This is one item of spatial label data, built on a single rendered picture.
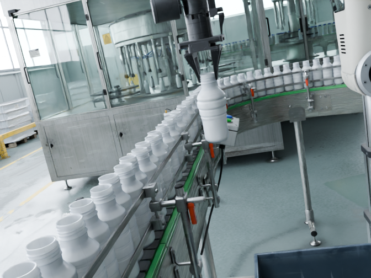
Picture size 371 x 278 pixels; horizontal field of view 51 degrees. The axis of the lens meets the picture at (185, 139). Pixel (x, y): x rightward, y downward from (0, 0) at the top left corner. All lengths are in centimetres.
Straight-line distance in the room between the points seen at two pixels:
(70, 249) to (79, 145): 422
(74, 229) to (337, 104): 214
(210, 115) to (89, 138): 382
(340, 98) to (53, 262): 219
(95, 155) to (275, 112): 272
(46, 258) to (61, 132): 434
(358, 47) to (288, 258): 70
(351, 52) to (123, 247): 90
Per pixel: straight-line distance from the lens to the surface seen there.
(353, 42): 126
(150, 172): 85
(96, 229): 60
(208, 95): 91
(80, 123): 468
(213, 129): 93
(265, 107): 248
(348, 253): 81
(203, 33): 90
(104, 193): 63
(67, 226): 53
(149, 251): 77
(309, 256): 80
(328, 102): 251
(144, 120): 442
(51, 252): 50
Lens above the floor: 135
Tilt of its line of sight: 12 degrees down
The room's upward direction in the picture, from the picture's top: 11 degrees counter-clockwise
